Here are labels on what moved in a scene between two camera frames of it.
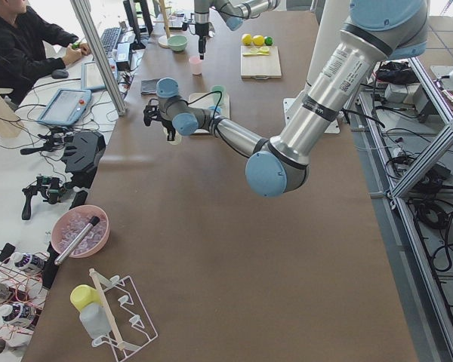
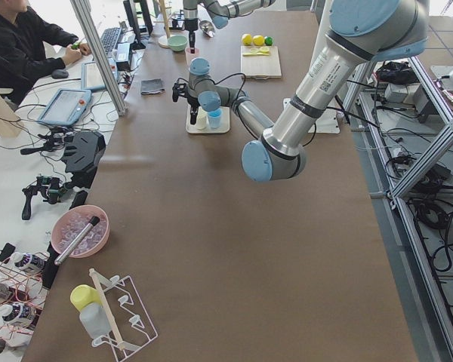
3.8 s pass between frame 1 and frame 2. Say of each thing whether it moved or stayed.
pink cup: moved
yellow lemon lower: stayed
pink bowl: stayed
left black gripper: moved
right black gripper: moved
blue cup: stayed
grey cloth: stayed
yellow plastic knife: stayed
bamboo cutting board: stayed
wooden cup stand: stayed
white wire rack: stayed
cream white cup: moved
